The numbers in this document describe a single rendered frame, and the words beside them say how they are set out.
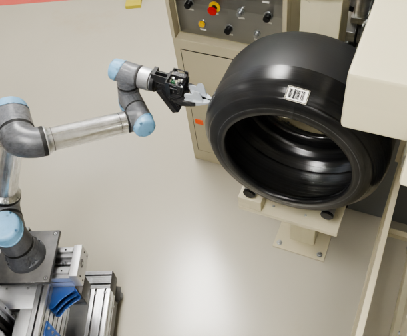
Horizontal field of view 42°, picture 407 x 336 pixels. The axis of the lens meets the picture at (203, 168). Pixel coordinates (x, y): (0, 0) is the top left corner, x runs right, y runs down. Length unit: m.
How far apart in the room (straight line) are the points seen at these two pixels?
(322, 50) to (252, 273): 1.49
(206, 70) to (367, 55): 1.60
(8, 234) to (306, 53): 1.17
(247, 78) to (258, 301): 1.43
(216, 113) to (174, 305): 1.35
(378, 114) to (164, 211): 2.06
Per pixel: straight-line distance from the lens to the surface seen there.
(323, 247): 2.82
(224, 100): 1.56
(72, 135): 1.73
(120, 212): 3.05
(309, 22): 1.77
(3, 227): 2.01
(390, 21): 1.14
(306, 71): 1.49
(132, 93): 1.85
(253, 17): 2.35
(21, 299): 2.22
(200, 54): 2.53
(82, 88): 3.79
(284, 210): 1.99
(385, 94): 1.04
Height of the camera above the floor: 2.47
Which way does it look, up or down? 52 degrees down
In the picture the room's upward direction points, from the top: 10 degrees counter-clockwise
